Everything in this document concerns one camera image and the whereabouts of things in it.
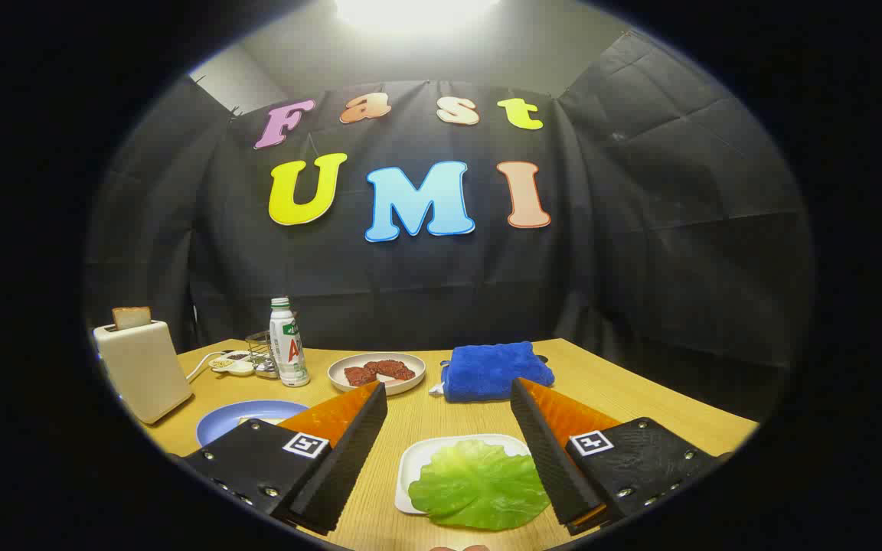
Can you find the black backdrop cloth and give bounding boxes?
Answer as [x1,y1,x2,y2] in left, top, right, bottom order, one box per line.
[85,31,817,422]

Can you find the cream toaster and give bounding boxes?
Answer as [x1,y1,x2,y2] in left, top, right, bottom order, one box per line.
[93,320,194,425]

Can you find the white bottle with green cap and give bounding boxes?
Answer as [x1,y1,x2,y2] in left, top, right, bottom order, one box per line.
[269,297,311,388]

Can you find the blue folded towel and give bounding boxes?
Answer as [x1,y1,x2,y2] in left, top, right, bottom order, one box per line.
[430,341,555,403]

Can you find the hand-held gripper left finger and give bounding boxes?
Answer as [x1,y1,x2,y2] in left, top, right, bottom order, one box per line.
[181,381,388,535]

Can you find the beige round plate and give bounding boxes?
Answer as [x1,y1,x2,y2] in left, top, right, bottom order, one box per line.
[328,352,426,396]

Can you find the metal wire holder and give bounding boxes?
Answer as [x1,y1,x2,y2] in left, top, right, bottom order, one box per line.
[246,331,281,380]

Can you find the white square plate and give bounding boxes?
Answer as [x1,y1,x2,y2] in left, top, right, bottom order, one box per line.
[395,434,541,515]

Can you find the blue round plate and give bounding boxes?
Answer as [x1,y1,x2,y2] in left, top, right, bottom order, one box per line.
[196,399,310,448]

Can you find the white power cable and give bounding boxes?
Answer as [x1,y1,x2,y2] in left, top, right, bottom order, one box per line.
[185,350,229,382]

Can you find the white divided condiment dish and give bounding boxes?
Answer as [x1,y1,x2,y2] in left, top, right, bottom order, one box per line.
[208,350,256,376]

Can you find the green lettuce leaf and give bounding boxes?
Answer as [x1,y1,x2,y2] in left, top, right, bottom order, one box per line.
[408,439,553,531]

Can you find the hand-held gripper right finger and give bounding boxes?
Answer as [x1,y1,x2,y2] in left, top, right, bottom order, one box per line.
[510,377,721,535]

